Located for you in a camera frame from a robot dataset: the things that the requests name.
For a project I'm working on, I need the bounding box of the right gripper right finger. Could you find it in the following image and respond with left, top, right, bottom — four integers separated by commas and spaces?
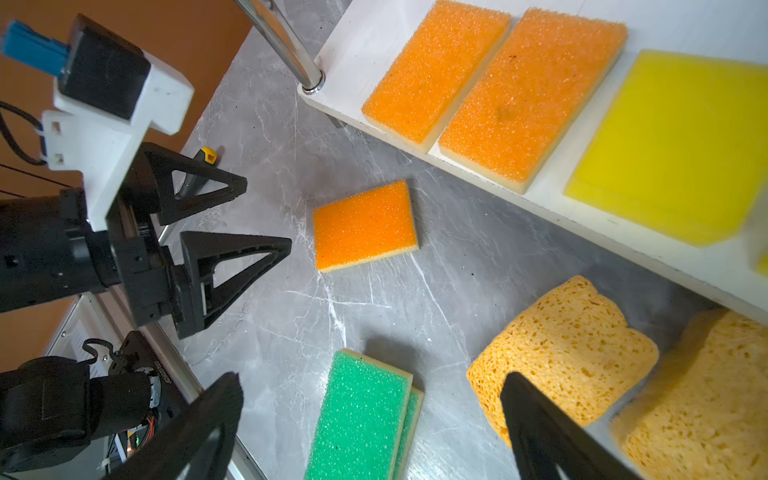
500, 372, 638, 479

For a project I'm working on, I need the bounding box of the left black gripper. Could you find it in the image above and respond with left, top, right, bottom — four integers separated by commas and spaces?
1, 142, 292, 338

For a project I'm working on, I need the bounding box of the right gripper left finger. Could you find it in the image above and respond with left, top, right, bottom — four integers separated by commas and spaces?
106, 372, 244, 479

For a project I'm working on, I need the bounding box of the tan cellulose sponge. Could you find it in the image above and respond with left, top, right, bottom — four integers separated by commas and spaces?
611, 310, 767, 479
467, 275, 659, 441

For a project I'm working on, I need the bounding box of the pale yellow sponge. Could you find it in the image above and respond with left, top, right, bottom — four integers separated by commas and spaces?
313, 180, 419, 273

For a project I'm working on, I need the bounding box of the orange sponge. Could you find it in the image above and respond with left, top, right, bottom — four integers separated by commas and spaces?
438, 8, 628, 194
362, 1, 512, 153

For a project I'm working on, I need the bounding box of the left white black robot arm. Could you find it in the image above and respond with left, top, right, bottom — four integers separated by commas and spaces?
1, 142, 292, 479

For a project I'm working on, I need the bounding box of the white two-tier shelf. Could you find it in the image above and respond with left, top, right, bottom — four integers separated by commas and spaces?
233, 0, 768, 326

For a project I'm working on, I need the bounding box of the black yellow screwdriver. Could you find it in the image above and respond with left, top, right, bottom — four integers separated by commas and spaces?
173, 146, 220, 200

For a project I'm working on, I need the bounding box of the green sponge bottom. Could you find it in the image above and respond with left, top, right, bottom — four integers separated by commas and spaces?
392, 387, 424, 480

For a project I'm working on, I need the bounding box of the green sponge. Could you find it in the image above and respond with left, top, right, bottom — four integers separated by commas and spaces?
392, 387, 424, 480
304, 349, 413, 479

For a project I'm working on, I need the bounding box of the green sponge top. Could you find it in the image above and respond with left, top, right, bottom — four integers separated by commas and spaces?
304, 349, 413, 479

